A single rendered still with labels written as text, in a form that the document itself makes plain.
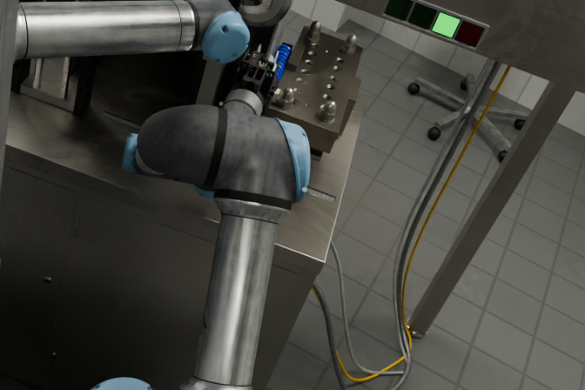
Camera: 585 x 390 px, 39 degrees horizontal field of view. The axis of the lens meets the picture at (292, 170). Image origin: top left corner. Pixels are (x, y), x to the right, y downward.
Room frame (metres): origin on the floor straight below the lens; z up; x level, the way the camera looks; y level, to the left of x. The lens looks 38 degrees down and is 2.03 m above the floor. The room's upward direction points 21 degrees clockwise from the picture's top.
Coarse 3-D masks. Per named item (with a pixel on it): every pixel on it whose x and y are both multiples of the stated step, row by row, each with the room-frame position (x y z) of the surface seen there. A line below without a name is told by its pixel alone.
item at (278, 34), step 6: (288, 12) 1.70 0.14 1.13; (276, 24) 1.51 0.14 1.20; (282, 24) 1.63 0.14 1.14; (276, 30) 1.51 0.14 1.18; (282, 30) 1.70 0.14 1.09; (276, 36) 1.56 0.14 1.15; (276, 42) 1.62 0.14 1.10; (270, 48) 1.51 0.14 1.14; (276, 48) 1.68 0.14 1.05; (270, 54) 1.55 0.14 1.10
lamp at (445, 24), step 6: (438, 18) 1.83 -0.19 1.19; (444, 18) 1.83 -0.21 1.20; (450, 18) 1.83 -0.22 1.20; (456, 18) 1.83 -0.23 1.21; (438, 24) 1.83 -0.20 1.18; (444, 24) 1.83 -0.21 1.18; (450, 24) 1.83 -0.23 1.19; (456, 24) 1.83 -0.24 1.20; (438, 30) 1.83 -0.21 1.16; (444, 30) 1.83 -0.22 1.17; (450, 30) 1.83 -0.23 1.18; (450, 36) 1.83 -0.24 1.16
